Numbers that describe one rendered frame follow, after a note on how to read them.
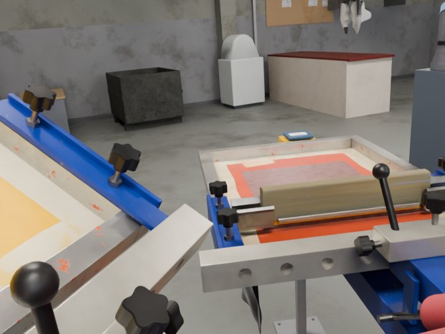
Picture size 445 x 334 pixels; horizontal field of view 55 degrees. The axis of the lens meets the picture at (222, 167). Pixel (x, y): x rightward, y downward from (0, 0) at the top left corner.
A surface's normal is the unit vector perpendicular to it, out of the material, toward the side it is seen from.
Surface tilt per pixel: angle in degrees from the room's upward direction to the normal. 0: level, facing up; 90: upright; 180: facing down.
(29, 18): 90
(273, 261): 90
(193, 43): 90
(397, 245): 90
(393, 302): 0
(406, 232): 0
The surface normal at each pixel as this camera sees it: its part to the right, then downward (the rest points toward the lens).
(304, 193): 0.12, 0.29
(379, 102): 0.37, 0.26
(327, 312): -0.07, -0.95
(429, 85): -0.93, 0.18
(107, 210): -0.39, 0.31
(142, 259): 0.43, -0.77
